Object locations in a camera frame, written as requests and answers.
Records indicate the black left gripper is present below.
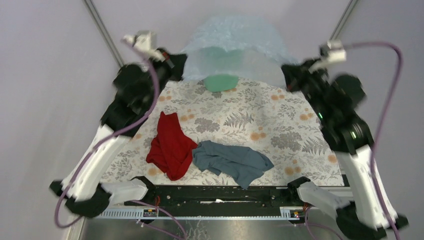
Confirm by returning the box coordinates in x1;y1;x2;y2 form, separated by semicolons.
144;46;190;109

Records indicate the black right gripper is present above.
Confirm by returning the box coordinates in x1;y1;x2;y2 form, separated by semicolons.
278;57;329;120

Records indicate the green plastic trash bin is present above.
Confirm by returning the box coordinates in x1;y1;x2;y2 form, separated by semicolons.
202;46;248;93

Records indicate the light blue plastic trash bag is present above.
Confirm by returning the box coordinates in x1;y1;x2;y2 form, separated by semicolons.
182;15;299;87

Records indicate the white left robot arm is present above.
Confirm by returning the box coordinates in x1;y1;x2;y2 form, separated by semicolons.
49;48;188;218

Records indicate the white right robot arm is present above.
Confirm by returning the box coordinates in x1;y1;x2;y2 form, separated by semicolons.
281;59;409;240

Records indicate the red cloth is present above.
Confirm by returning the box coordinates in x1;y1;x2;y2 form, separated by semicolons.
146;112;198;181

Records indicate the grey-blue cloth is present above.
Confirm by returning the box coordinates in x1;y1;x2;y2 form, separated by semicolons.
192;140;274;189

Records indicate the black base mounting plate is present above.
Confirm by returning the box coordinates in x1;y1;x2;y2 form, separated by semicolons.
140;185;307;213

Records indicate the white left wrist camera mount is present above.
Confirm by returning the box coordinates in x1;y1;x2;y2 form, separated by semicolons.
121;30;165;62

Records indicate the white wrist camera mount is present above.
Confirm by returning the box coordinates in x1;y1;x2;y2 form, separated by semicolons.
308;40;347;73
121;30;165;62

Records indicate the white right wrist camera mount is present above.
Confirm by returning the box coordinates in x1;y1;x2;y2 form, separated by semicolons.
308;40;347;73

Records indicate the white slotted cable duct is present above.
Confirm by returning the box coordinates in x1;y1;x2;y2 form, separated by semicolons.
97;205;303;221

